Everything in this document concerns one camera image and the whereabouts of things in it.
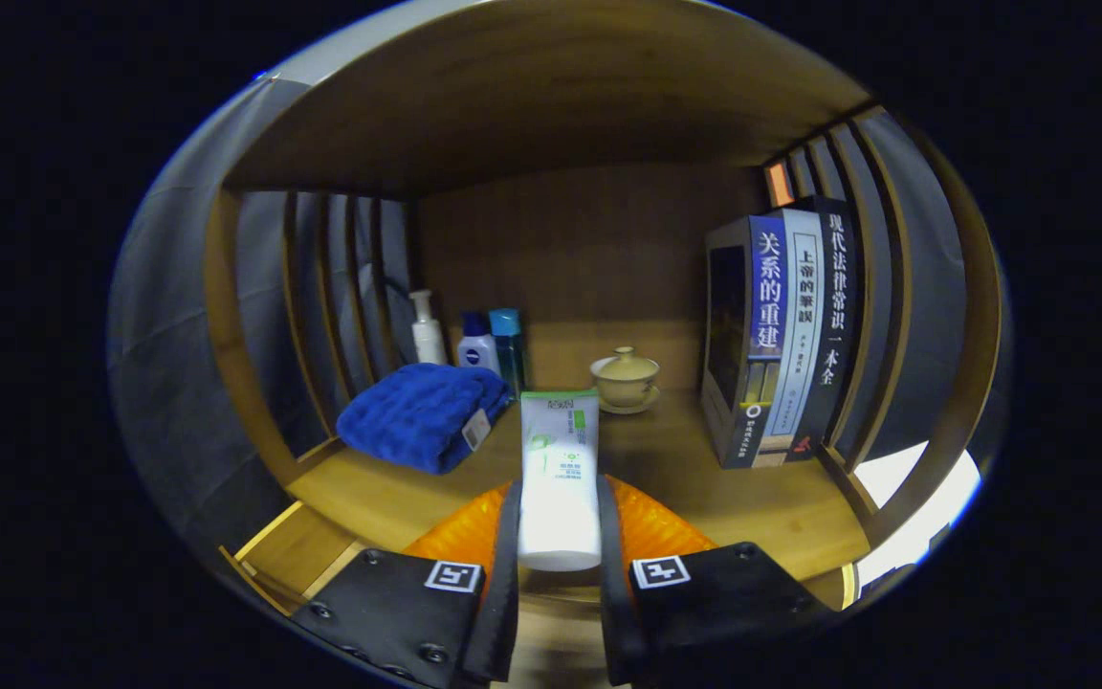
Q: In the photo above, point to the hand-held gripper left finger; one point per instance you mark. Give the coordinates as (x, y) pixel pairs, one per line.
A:
(505, 584)

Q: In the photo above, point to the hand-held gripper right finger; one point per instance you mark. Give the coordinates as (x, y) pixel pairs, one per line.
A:
(608, 593)

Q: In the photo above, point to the white green cosmetic tube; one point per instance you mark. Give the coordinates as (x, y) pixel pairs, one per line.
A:
(561, 478)

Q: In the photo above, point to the wooden countertop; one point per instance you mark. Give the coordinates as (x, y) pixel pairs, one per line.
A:
(704, 498)

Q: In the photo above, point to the wooden cabinet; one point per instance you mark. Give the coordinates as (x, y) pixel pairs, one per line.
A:
(551, 96)

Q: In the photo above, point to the beige saucer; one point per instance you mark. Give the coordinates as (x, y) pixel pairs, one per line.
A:
(645, 408)

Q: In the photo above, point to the blue folded towel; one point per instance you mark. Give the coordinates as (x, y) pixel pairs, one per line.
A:
(407, 416)

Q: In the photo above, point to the beige lidded teacup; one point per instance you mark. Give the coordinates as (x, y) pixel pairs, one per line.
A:
(625, 378)

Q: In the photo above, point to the white bottle blue cap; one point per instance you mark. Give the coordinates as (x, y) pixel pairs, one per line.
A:
(478, 352)

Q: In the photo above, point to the teal blue bottle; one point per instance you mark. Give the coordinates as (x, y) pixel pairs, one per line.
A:
(508, 349)

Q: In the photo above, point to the white pump bottle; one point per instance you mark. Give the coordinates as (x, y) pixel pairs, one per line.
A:
(428, 335)

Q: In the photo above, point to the white side table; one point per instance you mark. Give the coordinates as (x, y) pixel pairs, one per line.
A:
(914, 507)

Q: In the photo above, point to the blue spine book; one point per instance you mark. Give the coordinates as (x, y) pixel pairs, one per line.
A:
(766, 306)

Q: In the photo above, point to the white spine book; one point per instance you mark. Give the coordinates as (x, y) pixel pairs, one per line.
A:
(804, 316)

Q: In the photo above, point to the black spine book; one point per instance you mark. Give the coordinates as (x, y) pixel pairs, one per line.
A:
(836, 306)

